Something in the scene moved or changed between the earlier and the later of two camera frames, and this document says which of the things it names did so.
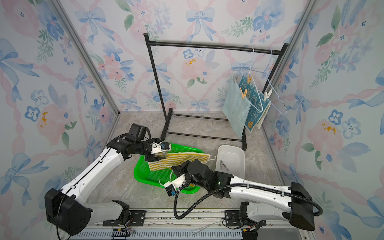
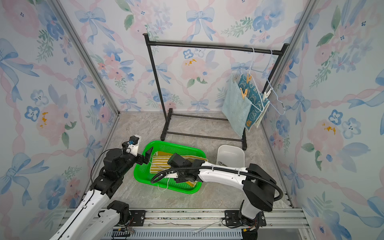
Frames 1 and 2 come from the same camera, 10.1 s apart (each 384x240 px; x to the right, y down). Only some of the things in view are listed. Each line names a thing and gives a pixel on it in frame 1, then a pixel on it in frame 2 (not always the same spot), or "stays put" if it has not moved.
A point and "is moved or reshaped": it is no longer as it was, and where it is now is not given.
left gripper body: [145, 149] -> [132, 160]
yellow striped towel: [175, 158] is moved or reshaped
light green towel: [236, 108] stays put
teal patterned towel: [259, 102] stays put
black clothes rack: [168, 112] stays put
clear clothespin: [221, 163] stays put
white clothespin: [266, 95] stays put
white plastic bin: [230, 160] stays put
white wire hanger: [172, 172] -> [162, 190]
